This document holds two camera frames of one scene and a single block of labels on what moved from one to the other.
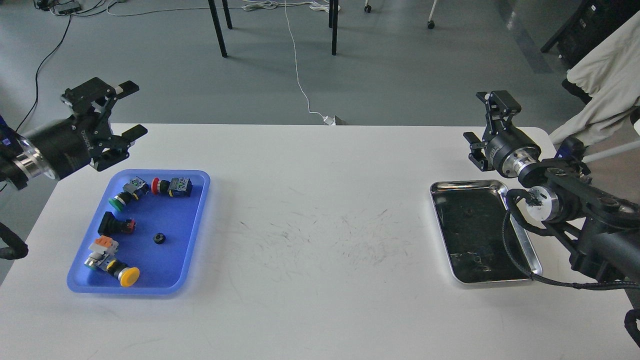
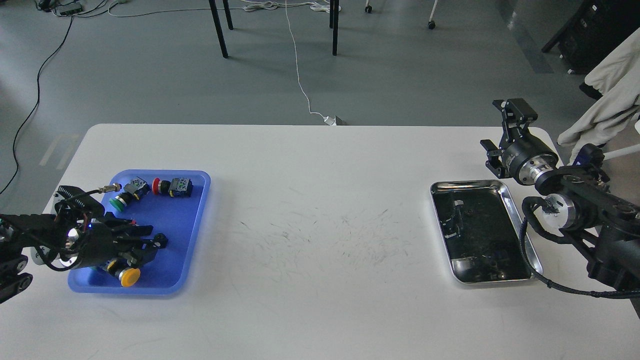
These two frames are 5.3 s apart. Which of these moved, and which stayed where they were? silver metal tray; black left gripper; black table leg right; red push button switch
Moved: black left gripper
Stayed: silver metal tray; red push button switch; black table leg right
